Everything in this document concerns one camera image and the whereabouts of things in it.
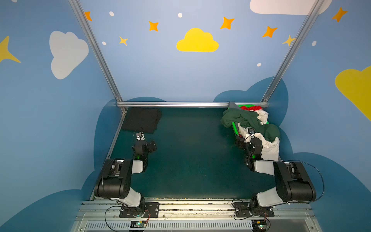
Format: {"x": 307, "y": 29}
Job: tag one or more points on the aluminium frame right post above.
{"x": 300, "y": 37}

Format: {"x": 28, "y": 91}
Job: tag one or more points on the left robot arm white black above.
{"x": 114, "y": 182}

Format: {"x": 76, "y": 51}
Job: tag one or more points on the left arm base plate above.
{"x": 152, "y": 209}

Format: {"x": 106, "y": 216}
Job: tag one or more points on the aluminium frame back rail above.
{"x": 173, "y": 104}

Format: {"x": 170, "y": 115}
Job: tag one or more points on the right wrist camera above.
{"x": 251, "y": 132}

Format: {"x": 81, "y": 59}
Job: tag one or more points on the red t-shirt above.
{"x": 252, "y": 108}

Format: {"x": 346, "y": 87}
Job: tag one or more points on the aluminium frame left post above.
{"x": 81, "y": 17}

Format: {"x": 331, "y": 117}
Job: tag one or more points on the dark green t-shirt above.
{"x": 248, "y": 119}

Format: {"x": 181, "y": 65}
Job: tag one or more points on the aluminium frame post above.
{"x": 81, "y": 17}
{"x": 300, "y": 37}

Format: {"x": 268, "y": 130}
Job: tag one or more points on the left controller board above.
{"x": 138, "y": 225}

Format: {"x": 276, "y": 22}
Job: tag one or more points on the grey t-shirt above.
{"x": 233, "y": 105}

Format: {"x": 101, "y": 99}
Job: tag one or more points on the white t-shirt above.
{"x": 270, "y": 150}

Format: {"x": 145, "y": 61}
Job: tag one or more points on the aluminium front rail base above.
{"x": 193, "y": 215}

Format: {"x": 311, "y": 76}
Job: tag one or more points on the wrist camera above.
{"x": 251, "y": 132}
{"x": 140, "y": 136}

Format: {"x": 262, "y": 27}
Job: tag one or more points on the bright green basket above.
{"x": 234, "y": 129}

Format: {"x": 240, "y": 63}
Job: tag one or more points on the controller board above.
{"x": 138, "y": 225}
{"x": 259, "y": 225}

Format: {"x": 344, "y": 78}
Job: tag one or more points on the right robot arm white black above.
{"x": 292, "y": 182}

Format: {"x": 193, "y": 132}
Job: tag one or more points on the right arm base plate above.
{"x": 247, "y": 210}

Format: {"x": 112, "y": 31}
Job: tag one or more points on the right controller board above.
{"x": 259, "y": 225}

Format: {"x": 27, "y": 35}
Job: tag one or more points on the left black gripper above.
{"x": 149, "y": 147}

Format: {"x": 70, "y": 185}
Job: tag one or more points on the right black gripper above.
{"x": 242, "y": 142}

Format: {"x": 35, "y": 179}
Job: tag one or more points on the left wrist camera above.
{"x": 140, "y": 136}

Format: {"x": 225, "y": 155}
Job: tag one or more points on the folded black t-shirt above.
{"x": 142, "y": 119}

